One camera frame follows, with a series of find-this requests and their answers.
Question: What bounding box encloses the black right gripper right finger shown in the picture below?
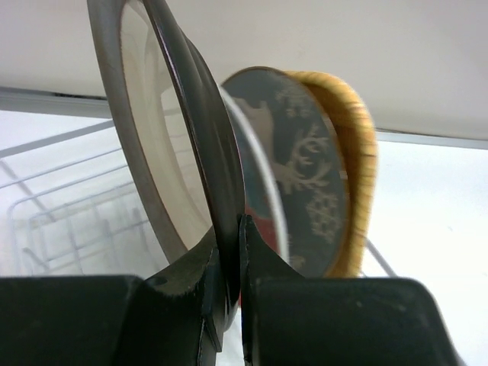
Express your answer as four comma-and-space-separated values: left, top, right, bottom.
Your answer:
239, 215, 458, 366

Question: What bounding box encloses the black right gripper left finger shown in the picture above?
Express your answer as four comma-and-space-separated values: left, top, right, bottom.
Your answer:
1, 250, 223, 365

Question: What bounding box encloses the red teal patterned plate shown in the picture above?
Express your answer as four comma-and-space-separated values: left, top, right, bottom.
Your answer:
219, 87, 294, 284

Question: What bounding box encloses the grey plate deer pattern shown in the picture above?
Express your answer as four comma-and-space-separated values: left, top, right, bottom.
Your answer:
223, 67, 351, 278

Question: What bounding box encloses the orange woven square plate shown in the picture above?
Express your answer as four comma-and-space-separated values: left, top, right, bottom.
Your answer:
286, 70, 377, 278

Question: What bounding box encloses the cream plate brown rim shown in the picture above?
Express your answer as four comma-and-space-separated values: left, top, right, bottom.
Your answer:
88, 1, 244, 323

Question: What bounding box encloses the white wire dish rack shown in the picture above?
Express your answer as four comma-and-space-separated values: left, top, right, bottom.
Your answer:
0, 120, 397, 279

